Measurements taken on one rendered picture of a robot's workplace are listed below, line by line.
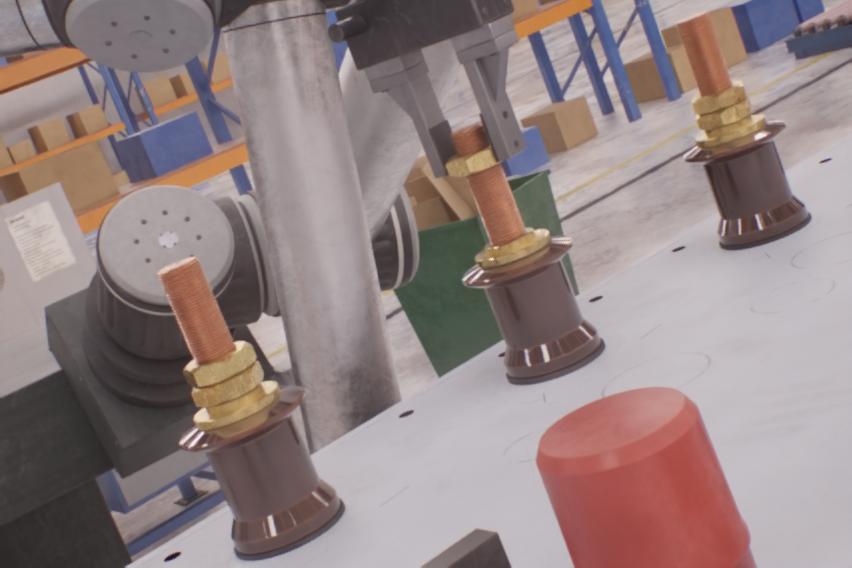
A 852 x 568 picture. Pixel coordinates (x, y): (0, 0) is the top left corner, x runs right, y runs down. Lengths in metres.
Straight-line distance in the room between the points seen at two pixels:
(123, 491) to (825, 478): 4.66
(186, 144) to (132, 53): 8.53
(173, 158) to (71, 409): 7.10
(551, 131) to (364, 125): 9.70
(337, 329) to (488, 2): 0.42
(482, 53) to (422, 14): 0.05
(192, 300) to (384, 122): 0.77
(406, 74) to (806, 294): 0.35
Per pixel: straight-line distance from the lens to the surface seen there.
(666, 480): 0.55
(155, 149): 9.48
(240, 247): 2.05
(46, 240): 5.94
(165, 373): 2.18
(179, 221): 2.03
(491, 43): 1.05
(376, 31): 1.09
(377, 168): 1.80
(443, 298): 5.49
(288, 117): 1.32
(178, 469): 5.43
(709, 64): 1.27
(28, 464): 2.48
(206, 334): 0.96
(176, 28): 1.02
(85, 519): 3.02
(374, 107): 1.67
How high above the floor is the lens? 1.69
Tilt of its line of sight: 10 degrees down
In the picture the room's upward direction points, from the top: 22 degrees counter-clockwise
